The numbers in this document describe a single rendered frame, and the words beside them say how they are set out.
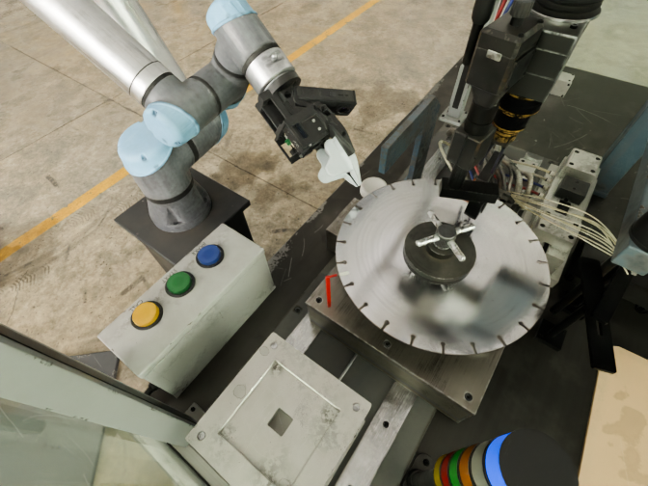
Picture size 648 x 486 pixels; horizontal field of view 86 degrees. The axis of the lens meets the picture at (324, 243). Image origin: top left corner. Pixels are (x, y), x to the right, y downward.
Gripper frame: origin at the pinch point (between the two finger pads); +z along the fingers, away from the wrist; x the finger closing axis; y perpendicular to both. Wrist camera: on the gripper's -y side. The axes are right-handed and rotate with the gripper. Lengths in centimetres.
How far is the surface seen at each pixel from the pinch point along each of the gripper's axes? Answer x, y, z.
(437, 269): 8.9, 3.8, 18.3
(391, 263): 4.7, 7.4, 14.0
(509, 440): 33.5, 24.1, 19.5
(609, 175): 2, -56, 35
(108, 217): -162, 39, -64
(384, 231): 2.0, 3.3, 10.0
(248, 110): -175, -73, -84
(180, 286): -11.7, 33.4, -2.9
